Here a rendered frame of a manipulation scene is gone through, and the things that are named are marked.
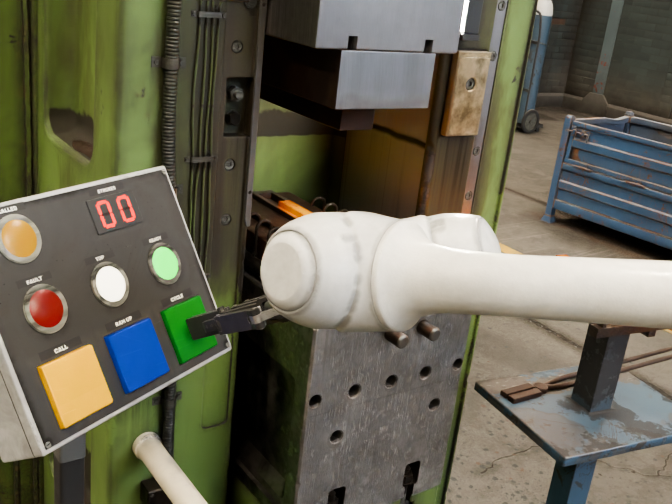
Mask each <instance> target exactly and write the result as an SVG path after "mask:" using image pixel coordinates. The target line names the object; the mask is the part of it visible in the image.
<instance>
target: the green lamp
mask: <svg viewBox="0 0 672 504"><path fill-rule="evenodd" d="M153 265H154V268H155V271H156V272H157V274H158V275H159V276H160V277H162V278H164V279H172V278H173V277H174V276H175V275H176V273H177V270H178V262H177V259H176V257H175V255H174V254H173V252H172V251H171V250H169V249H168V248H165V247H161V248H158V249H157V250H156V251H155V252H154V255H153Z"/></svg>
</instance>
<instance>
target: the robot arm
mask: <svg viewBox="0 0 672 504"><path fill-rule="evenodd" d="M261 281H262V285H263V290H264V293H265V295H263V296H259V297H256V298H253V299H250V300H248V299H247V300H245V301H244V302H243V304H239V305H237V304H236V305H233V306H232V307H231V309H230V307H229V306H228V307H224V306H221V307H218V308H217V310H213V311H210V312H206V313H203V314H199V315H195V316H192V317H190V318H188V319H186V323H187V326H188V329H189V331H190V334H191V337H192V339H193V340H197V339H201V338H205V337H208V336H212V335H216V334H220V335H226V334H230V333H236V332H241V331H247V330H262V329H263V328H265V327H266V326H265V325H269V324H273V323H277V322H282V323H285V322H289V321H292V322H294V323H296V324H299V325H302V326H305V327H308V328H313V329H336V330H337V331H339V332H404V331H407V330H409V329H410V328H412V327H413V326H414V325H415V324H416V323H417V322H418V320H419V319H420V318H421V317H424V316H428V315H432V314H439V313H449V314H472V315H489V316H505V317H519V318H533V319H546V320H558V321H571V322H584V323H596V324H609V325H621V326H634V327H647V328H659V329H672V261H661V260H636V259H611V258H585V257H560V256H536V255H518V254H503V253H501V248H500V245H499V242H498V240H497V237H496V235H495V233H494V232H493V230H492V229H491V227H490V226H489V224H488V223H487V222H486V220H485V219H484V218H482V217H481V216H478V215H471V214H460V213H444V214H438V215H433V216H429V217H426V216H423V215H419V216H415V217H410V218H405V219H397V218H392V217H388V216H384V215H380V214H376V213H371V212H362V211H349V212H346V213H345V212H318V213H311V214H308V215H304V216H301V217H299V218H297V219H294V220H292V221H290V222H288V223H287V224H285V225H284V226H282V227H281V228H279V229H278V230H277V231H276V232H275V233H274V234H273V235H272V236H271V238H270V239H269V241H268V242H267V245H266V247H265V252H264V255H263V257H262V261H261Z"/></svg>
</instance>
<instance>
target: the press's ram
mask: <svg viewBox="0 0 672 504"><path fill-rule="evenodd" d="M464 6H465V0H267V12H266V25H265V35H269V36H272V37H276V38H279V39H283V40H287V41H290V42H294V43H297V44H301V45H305V46H308V47H312V48H315V49H338V50H347V48H349V49H352V50H364V51H391V52H418V53H423V52H428V53H445V54H456V53H457V50H458V43H459V37H460V31H461V24H462V18H463V12H464Z"/></svg>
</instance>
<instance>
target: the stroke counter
mask: <svg viewBox="0 0 672 504"><path fill-rule="evenodd" d="M123 198H126V200H127V202H128V205H129V206H128V207H124V208H122V207H121V204H120V202H119V199H123ZM116 201H117V203H118V206H119V209H122V211H121V214H122V217H123V219H124V221H125V220H126V221H127V222H130V221H133V220H134V218H135V214H134V211H133V209H132V208H130V206H131V203H130V201H129V198H128V197H126V196H125V195H123V196H119V197H118V199H116ZM97 203H98V204H97V205H96V207H97V209H98V212H99V215H102V216H101V220H102V223H103V225H104V227H105V226H106V227H107V228H110V227H113V226H115V223H116V221H115V218H114V215H113V213H111V214H110V212H112V210H111V208H110V205H109V202H106V200H103V201H100V202H97ZM104 203H106V204H107V207H108V210H109V212H106V213H103V214H102V213H101V210H100V207H99V205H100V204H104ZM128 209H130V210H131V213H132V216H133V218H129V219H126V218H125V215H124V212H123V211H125V210H128ZM107 215H111V217H112V220H113V224H109V225H106V223H105V221H104V218H103V216H107Z"/></svg>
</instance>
